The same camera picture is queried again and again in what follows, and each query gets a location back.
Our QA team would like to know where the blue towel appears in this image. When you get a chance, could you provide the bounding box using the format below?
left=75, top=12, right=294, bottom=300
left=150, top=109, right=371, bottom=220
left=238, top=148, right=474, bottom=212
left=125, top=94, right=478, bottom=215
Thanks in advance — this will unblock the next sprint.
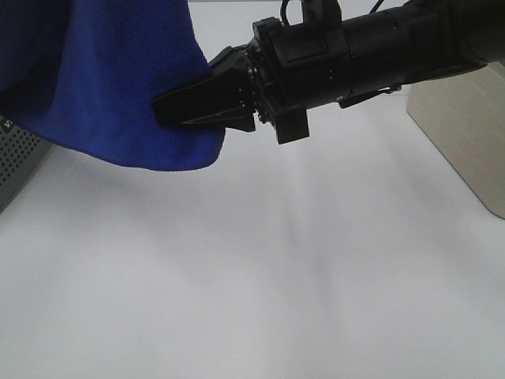
left=1, top=1, right=225, bottom=171

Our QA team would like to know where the beige storage box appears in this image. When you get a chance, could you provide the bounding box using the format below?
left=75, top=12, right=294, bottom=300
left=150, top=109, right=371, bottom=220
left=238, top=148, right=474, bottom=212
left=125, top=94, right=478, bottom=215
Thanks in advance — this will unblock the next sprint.
left=406, top=62, right=504, bottom=219

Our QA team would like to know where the grey perforated plastic basket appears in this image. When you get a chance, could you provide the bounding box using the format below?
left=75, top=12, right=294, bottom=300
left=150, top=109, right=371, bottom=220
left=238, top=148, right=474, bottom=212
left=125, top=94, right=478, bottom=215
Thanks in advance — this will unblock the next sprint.
left=0, top=116, right=52, bottom=212

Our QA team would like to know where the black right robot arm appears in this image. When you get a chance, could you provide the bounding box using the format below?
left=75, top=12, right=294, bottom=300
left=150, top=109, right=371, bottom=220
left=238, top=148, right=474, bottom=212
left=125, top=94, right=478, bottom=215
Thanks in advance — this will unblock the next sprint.
left=151, top=1, right=504, bottom=144

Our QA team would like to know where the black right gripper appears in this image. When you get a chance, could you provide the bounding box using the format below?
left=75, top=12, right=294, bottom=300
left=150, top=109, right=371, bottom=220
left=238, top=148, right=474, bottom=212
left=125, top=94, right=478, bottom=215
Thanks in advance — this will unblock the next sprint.
left=151, top=17, right=351, bottom=144

